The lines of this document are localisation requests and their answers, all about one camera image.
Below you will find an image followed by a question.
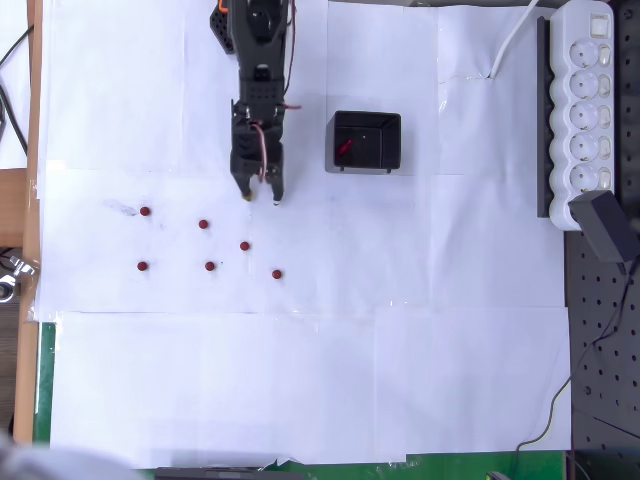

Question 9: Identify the silver metal clamp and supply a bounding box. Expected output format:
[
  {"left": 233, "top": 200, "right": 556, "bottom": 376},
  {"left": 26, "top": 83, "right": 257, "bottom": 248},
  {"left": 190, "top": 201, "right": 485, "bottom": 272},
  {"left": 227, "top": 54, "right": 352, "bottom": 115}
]
[{"left": 0, "top": 253, "right": 39, "bottom": 302}]

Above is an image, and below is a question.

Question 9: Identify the white paper table cover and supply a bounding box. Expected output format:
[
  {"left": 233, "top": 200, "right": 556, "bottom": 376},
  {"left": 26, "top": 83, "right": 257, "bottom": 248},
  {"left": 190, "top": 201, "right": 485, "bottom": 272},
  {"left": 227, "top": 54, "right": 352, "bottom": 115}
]
[{"left": 33, "top": 0, "right": 574, "bottom": 471}]

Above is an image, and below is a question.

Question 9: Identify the black open box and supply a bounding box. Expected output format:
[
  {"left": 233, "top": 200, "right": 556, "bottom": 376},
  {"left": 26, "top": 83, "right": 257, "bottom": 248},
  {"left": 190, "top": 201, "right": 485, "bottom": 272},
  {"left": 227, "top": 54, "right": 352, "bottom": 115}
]
[{"left": 324, "top": 110, "right": 403, "bottom": 175}]

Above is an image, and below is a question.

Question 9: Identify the black flat device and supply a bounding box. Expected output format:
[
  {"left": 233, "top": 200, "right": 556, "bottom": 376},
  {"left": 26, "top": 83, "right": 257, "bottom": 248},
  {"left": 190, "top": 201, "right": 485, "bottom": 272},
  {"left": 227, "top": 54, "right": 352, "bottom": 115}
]
[{"left": 153, "top": 465, "right": 305, "bottom": 480}]

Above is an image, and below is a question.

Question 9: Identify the pink gripper servo cable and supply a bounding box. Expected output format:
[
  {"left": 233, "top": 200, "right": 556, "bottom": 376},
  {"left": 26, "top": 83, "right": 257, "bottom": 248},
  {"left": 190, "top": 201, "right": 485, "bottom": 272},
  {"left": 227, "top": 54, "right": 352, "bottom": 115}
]
[{"left": 251, "top": 121, "right": 270, "bottom": 182}]

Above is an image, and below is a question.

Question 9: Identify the white power strip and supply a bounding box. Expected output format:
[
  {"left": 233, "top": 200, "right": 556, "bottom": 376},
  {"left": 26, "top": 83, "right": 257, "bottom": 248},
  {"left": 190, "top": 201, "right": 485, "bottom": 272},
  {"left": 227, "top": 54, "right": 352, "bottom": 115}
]
[{"left": 548, "top": 0, "right": 615, "bottom": 232}]

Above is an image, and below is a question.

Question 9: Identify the thin black adapter cable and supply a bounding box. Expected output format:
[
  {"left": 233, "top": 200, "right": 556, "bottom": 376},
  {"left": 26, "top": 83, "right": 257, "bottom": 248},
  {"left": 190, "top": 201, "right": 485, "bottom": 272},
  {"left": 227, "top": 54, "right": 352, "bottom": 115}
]
[{"left": 513, "top": 269, "right": 636, "bottom": 471}]

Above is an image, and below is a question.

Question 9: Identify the black perforated pegboard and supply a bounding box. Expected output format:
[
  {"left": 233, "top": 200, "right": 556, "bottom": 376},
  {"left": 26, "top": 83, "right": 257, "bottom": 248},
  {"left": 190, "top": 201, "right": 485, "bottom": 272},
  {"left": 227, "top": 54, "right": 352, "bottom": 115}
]
[{"left": 563, "top": 0, "right": 640, "bottom": 480}]

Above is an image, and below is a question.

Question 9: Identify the black power adapter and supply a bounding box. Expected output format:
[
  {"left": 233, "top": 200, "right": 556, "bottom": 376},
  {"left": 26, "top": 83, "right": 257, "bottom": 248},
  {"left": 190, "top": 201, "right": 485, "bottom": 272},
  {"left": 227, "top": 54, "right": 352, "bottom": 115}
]
[{"left": 568, "top": 189, "right": 640, "bottom": 276}]

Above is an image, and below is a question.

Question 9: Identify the dark ribbed block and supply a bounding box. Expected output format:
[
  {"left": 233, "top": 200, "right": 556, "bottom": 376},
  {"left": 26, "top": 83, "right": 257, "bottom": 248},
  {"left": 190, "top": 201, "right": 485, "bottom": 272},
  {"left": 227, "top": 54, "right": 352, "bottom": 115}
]
[{"left": 0, "top": 299, "right": 25, "bottom": 432}]

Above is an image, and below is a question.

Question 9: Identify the blurry grey object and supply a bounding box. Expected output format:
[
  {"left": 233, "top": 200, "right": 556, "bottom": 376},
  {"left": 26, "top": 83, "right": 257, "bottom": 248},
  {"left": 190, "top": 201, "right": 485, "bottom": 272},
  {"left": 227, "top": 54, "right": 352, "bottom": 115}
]
[{"left": 0, "top": 430, "right": 144, "bottom": 480}]

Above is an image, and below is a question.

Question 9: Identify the green cutting mat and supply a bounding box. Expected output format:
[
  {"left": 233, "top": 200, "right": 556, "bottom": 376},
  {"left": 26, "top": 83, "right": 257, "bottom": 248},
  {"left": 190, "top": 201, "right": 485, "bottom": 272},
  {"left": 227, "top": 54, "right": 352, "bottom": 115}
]
[{"left": 32, "top": 321, "right": 572, "bottom": 480}]

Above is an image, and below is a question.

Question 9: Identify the white power strip cable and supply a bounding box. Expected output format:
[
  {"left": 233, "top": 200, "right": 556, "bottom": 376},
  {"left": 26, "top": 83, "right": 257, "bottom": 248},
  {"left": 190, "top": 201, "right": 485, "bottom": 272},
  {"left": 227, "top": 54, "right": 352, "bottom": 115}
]
[{"left": 488, "top": 0, "right": 541, "bottom": 80}]

